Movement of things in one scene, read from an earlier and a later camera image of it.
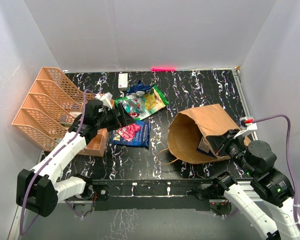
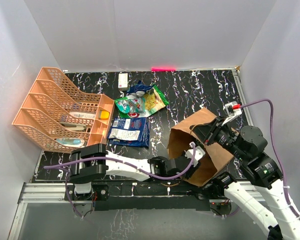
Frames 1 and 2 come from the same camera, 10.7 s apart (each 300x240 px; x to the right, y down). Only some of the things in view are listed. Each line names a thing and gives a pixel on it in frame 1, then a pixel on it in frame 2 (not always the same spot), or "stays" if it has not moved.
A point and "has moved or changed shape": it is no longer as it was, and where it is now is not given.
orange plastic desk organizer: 54,102 stays
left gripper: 124,118 -> 191,168
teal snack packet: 135,106 stays
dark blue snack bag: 139,89 stays
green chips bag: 139,107 stays
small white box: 123,81 stays
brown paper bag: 187,129 has moved or changed shape
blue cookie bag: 204,148 -> 132,131
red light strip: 163,69 stays
